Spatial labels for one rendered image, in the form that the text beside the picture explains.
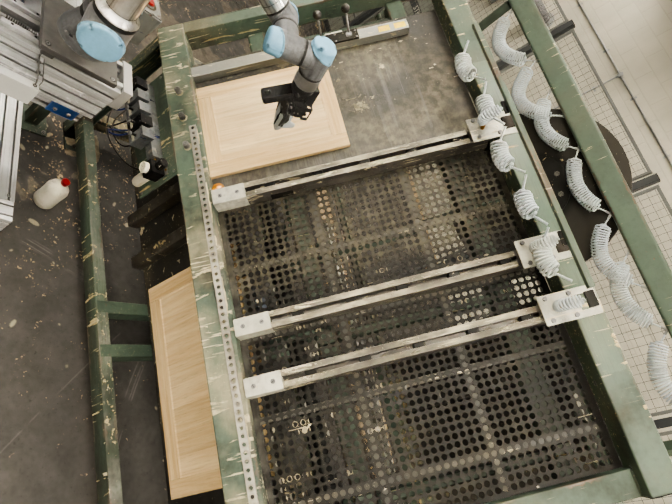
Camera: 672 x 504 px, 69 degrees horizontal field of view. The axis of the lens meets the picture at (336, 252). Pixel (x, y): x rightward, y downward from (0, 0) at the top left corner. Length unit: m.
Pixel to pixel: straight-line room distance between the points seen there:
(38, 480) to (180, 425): 0.53
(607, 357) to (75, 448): 2.01
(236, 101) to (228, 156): 0.26
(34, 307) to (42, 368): 0.26
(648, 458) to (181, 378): 1.68
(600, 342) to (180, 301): 1.63
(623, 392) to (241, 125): 1.66
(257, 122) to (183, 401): 1.19
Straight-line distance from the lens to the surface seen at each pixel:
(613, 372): 1.79
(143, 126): 2.12
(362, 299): 1.69
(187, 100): 2.21
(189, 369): 2.19
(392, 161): 1.90
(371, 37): 2.31
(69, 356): 2.45
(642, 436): 1.81
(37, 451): 2.32
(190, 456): 2.20
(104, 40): 1.48
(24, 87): 1.65
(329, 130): 2.04
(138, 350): 2.41
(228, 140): 2.09
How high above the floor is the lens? 2.06
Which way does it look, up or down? 27 degrees down
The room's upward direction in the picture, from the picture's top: 65 degrees clockwise
